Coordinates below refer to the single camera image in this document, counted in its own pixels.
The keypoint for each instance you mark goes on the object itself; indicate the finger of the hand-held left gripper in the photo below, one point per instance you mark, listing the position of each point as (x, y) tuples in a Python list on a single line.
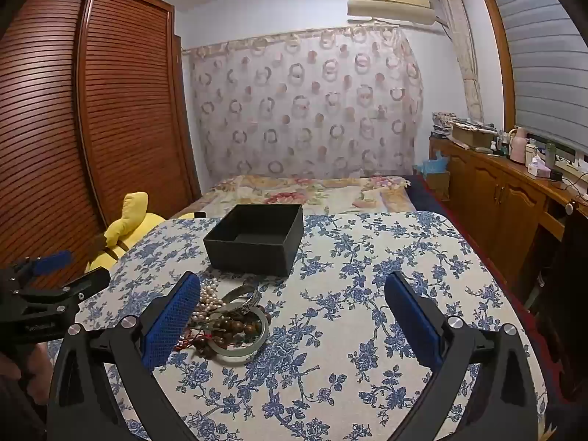
[(87, 285), (53, 262)]

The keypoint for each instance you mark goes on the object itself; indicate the black box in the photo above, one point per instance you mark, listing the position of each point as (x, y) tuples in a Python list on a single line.
[(257, 252)]

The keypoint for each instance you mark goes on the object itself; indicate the blue floral tablecloth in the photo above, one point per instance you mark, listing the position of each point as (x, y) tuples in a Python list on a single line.
[(330, 312)]

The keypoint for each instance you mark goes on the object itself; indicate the person's left forearm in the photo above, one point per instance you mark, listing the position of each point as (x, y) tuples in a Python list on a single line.
[(18, 415)]

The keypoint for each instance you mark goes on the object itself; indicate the green jade bangle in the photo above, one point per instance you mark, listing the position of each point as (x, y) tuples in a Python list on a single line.
[(229, 359)]

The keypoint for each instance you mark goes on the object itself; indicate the pink thermos jug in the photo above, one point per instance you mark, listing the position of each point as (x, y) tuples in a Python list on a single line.
[(519, 147)]

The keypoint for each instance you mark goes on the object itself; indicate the grey window blind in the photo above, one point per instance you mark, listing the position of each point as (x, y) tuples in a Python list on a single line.
[(542, 64)]

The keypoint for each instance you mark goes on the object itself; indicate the brown slatted wooden wardrobe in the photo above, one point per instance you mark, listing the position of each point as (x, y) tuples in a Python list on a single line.
[(92, 124)]

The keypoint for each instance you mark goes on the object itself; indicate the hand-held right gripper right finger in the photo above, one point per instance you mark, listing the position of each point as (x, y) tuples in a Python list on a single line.
[(413, 324)]

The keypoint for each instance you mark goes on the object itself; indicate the flat cardboard box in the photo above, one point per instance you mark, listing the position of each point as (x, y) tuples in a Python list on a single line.
[(473, 135)]

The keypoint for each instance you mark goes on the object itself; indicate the beige gathered curtain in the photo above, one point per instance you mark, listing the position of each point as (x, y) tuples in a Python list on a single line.
[(464, 55)]

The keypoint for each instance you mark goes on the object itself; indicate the floral bedspread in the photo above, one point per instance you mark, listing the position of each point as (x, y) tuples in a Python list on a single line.
[(275, 195)]

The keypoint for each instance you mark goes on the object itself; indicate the green bottle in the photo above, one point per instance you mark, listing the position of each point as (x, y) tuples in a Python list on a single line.
[(550, 149)]

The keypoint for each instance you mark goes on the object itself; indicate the silver bangle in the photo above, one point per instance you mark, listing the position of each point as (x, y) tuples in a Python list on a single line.
[(250, 301)]

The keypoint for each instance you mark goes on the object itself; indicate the circle patterned curtain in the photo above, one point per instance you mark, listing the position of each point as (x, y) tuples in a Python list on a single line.
[(303, 110)]

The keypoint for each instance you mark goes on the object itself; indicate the dark chair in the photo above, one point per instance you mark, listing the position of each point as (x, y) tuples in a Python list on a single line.
[(569, 294)]

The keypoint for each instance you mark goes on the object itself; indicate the stack of patterned items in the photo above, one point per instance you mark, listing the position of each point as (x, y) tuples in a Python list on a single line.
[(443, 121)]

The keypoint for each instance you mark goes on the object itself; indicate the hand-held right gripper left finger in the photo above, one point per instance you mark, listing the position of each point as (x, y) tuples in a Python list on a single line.
[(172, 321)]

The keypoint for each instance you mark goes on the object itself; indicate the person's left hand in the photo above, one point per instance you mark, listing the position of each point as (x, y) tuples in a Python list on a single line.
[(41, 367)]

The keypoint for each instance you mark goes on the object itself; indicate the wooden sideboard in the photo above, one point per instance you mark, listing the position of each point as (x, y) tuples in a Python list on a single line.
[(496, 197)]

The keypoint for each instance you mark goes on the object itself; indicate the dark blue bed sheet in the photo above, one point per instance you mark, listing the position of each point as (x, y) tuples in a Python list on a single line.
[(427, 193)]

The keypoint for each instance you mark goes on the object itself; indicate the blue plastic bag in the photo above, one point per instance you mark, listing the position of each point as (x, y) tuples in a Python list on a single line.
[(432, 165)]

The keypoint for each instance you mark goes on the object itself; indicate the beige air conditioner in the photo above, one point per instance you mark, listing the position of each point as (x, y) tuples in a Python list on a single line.
[(390, 4)]

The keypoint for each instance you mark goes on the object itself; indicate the yellow plush toy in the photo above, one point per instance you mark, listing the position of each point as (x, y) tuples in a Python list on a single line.
[(128, 229)]

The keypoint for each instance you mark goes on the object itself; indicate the tissue box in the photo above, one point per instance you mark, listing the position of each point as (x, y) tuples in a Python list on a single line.
[(538, 167)]

